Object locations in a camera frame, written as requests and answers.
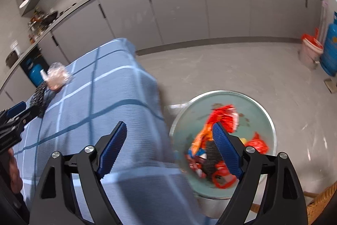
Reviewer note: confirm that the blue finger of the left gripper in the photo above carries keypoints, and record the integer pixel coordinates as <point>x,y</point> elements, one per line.
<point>21,119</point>
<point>13,111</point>

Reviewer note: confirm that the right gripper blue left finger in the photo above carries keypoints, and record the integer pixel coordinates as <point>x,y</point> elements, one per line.
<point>55,200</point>

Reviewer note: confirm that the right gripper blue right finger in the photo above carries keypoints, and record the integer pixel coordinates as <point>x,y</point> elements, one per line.
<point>283,199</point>

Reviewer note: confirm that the black foam fruit net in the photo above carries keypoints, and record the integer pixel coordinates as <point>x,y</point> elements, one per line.
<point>41,98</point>

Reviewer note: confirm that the clear plastic bag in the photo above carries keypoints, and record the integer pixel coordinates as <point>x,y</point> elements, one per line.
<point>56,77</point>

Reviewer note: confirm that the red plastic bag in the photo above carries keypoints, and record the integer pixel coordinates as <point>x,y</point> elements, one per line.
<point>227,116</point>

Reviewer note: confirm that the orange snack wrapper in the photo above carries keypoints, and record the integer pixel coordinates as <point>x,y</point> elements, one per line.
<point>199,142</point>

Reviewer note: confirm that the teal metal trash bin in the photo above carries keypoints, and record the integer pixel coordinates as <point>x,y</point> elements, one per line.
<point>247,118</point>

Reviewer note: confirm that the grey kitchen cabinets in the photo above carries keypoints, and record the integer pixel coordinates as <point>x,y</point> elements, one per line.
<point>158,25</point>

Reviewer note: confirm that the person's left hand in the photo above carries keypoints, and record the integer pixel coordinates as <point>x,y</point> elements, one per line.
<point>16,181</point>

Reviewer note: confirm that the wicker chair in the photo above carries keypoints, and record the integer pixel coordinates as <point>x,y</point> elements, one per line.
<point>322,208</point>

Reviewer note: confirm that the blue gas cylinder under counter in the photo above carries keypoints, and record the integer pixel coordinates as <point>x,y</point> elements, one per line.
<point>34,67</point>

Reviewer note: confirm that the yellow sponge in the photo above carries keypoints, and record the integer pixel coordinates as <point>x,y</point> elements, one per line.
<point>243,140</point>

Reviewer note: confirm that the blue checkered tablecloth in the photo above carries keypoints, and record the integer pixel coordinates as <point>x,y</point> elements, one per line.
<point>108,86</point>

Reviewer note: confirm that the black wok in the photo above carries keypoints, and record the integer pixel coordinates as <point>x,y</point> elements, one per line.
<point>49,18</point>

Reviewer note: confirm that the cardboard piece on floor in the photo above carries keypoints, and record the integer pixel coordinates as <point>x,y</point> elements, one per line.
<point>331,85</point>

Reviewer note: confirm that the pink bucket with red bag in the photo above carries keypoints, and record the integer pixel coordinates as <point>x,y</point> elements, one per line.
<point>311,50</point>

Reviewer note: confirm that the blue gas cylinder by wall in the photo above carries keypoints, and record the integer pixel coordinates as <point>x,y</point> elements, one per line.
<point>328,59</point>

